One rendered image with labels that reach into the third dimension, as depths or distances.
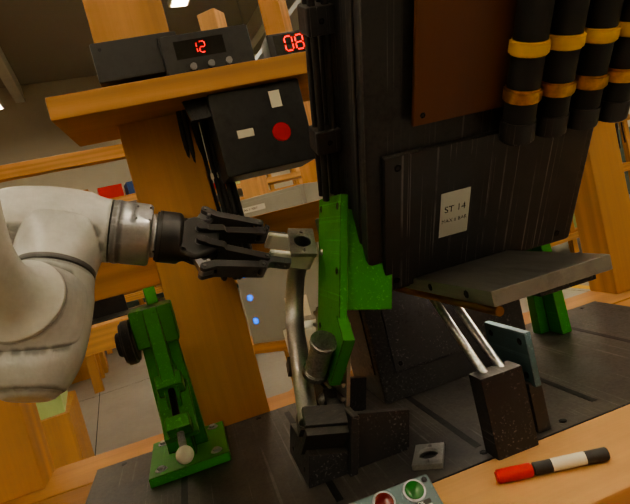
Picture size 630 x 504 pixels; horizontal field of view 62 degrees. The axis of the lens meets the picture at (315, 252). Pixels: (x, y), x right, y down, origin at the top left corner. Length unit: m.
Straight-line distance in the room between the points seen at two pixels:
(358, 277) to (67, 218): 0.39
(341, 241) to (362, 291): 0.08
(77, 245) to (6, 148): 10.28
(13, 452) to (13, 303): 0.57
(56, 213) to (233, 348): 0.48
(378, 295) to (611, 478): 0.34
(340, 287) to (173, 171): 0.48
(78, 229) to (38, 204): 0.06
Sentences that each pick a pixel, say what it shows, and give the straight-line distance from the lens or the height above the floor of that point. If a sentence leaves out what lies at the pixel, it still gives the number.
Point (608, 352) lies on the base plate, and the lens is 1.05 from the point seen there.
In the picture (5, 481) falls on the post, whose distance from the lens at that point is 1.19.
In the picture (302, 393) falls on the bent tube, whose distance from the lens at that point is 0.79.
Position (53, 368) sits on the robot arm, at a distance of 0.67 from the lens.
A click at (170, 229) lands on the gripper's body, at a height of 1.28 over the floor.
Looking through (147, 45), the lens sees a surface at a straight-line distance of 1.05.
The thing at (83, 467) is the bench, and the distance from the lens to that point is 1.21.
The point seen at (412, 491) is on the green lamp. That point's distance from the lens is 0.62.
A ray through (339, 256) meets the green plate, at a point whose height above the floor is 1.19.
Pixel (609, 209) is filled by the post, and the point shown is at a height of 1.09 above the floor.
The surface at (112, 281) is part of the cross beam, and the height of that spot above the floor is 1.22.
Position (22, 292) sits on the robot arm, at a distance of 0.63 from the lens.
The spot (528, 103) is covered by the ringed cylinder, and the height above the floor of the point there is 1.32.
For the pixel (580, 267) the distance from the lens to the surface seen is 0.67.
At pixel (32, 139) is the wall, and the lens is 10.98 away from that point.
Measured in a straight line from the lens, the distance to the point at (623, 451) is 0.75.
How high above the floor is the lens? 1.27
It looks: 5 degrees down
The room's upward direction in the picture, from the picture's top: 14 degrees counter-clockwise
